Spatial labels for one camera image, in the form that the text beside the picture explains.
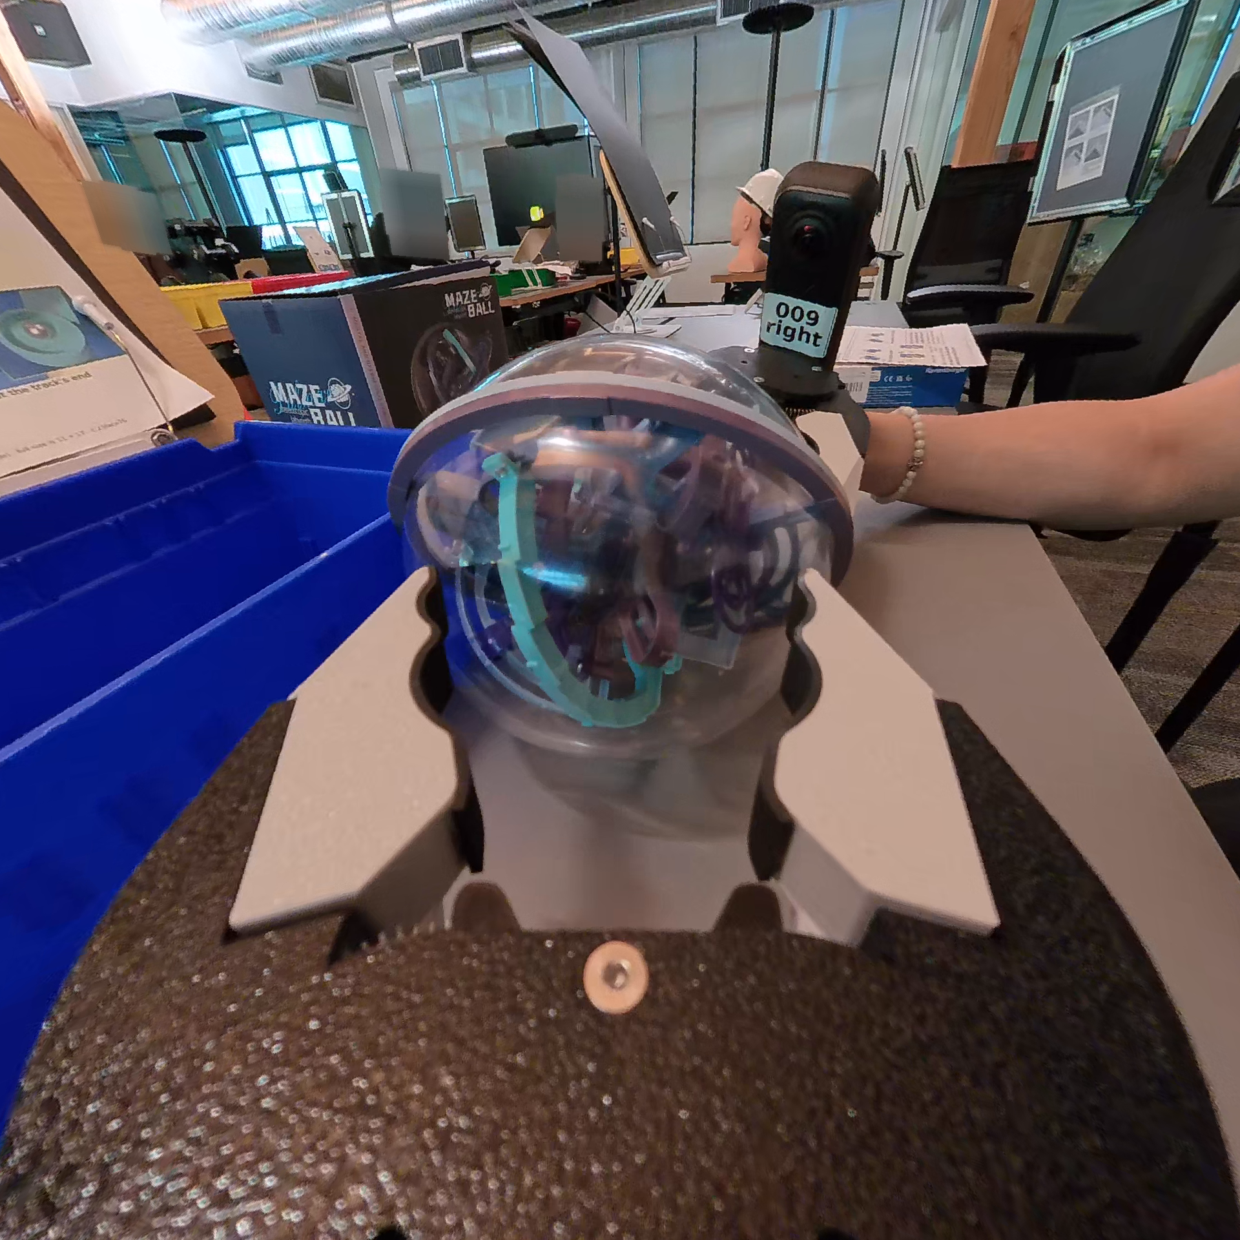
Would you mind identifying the silver air duct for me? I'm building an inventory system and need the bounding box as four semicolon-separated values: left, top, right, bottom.
160;0;724;70

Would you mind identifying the instruction sheet on board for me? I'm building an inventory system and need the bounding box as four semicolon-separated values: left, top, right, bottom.
0;98;244;447

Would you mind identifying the white printed leaflet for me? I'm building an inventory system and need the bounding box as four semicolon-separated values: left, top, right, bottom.
836;325;988;369

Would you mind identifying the black floor lamp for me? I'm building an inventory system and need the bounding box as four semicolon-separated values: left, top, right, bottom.
746;0;814;180

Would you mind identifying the black wall speaker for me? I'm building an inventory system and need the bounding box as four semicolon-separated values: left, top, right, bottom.
5;0;94;70

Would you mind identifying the black computer monitor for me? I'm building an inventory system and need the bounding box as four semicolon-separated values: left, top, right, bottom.
483;136;596;248

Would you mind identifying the yellow plastic bin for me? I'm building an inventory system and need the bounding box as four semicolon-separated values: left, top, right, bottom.
160;281;249;331

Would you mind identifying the person's right forearm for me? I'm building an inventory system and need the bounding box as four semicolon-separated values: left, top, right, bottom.
911;363;1240;533

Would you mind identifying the framed panel on easel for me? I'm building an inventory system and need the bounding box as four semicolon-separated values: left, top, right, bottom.
1028;0;1198;225

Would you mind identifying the person's right hand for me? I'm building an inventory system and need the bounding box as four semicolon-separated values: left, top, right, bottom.
858;408;913;501

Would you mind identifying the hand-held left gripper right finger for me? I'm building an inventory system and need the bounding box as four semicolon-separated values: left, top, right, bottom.
749;570;1001;949

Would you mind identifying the blue plastic bin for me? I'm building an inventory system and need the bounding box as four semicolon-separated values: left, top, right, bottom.
0;419;433;1125

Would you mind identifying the clear plastic maze ball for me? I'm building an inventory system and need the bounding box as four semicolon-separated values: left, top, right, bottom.
387;334;857;755

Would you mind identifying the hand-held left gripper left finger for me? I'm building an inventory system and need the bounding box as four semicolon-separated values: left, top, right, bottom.
226;569;486;939

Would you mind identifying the pearl bracelet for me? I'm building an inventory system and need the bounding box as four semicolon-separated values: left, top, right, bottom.
873;405;929;505

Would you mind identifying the blue product box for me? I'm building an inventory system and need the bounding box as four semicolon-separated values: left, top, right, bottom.
833;363;970;409

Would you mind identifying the dark maze ball packaging box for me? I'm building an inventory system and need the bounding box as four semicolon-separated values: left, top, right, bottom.
222;260;510;433

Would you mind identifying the mannequin head with white helmet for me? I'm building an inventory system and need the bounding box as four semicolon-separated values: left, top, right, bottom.
727;167;786;282

